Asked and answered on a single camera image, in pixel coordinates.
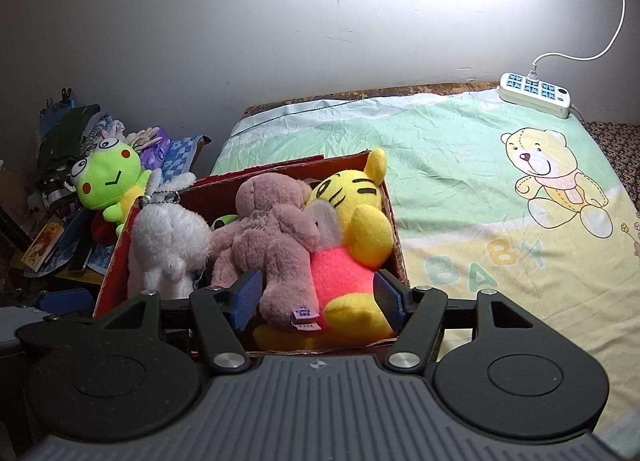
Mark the brown patterned mattress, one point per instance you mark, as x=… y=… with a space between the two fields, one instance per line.
x=620 y=143

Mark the small white bear plush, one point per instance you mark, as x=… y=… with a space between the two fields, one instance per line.
x=169 y=243

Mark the white blue power strip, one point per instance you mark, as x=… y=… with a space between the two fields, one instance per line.
x=535 y=94

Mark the green snake plush toy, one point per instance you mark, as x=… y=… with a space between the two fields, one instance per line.
x=223 y=220

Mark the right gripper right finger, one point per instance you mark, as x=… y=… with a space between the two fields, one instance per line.
x=420 y=317

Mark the yellow tiger plush toy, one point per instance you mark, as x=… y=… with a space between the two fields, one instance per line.
x=356 y=239

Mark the green frog plush toy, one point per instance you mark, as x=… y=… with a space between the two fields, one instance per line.
x=109 y=180

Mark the blue checkered cloth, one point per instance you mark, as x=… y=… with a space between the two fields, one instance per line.
x=181 y=155

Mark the purple plush toy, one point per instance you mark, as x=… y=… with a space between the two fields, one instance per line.
x=152 y=146

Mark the red cardboard box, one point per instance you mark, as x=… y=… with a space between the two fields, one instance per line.
x=212 y=200

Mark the bear print bed sheet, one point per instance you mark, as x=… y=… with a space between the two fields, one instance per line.
x=463 y=226

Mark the pink teddy bear plush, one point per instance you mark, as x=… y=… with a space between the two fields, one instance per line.
x=273 y=234

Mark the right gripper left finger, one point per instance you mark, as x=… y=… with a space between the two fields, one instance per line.
x=211 y=324

